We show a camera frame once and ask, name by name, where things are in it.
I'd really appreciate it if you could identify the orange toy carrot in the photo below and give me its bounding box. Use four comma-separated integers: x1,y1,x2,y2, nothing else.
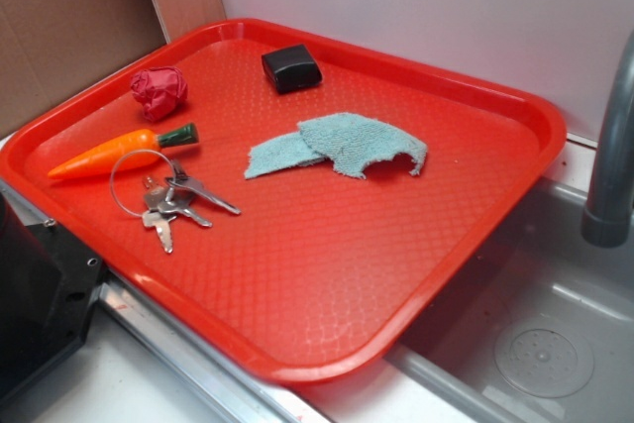
48,123,199,180

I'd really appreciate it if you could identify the brown cardboard panel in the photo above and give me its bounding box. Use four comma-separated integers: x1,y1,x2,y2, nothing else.
1,0,164,136

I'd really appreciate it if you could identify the silver key upper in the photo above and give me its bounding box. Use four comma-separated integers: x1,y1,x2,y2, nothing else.
165,159,242,215

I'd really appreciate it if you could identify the silver key middle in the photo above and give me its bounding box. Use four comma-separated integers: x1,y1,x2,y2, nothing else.
144,186,213,228

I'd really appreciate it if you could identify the metal key ring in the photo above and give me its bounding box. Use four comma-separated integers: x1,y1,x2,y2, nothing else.
109,149,174,219

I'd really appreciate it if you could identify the sink drain cover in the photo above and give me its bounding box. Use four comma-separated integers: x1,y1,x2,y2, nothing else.
494,322,594,398

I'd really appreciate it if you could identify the silver key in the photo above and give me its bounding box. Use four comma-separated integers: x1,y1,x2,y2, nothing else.
142,210,175,254
165,159,242,215
144,186,213,228

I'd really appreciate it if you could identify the grey faucet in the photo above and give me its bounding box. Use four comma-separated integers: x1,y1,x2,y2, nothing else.
581,37,633,248

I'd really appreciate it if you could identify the grey sink basin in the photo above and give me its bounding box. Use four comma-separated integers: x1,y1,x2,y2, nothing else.
387,179,633,422

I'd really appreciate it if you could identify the crumpled red paper ball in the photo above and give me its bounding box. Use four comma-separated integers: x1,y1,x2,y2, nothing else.
130,66,188,122

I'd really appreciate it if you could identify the silver key lower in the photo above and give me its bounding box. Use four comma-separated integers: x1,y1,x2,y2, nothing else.
142,210,175,254

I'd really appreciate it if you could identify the small black box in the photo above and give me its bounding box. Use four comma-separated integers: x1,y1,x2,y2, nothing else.
262,44,323,94

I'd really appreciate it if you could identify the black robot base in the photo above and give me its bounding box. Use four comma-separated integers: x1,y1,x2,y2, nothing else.
1,198,106,404

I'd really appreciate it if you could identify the light blue cloth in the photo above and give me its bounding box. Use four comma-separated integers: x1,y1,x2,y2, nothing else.
244,113,428,179

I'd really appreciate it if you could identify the red plastic tray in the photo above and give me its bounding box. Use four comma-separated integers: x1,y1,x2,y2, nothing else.
1,19,566,385

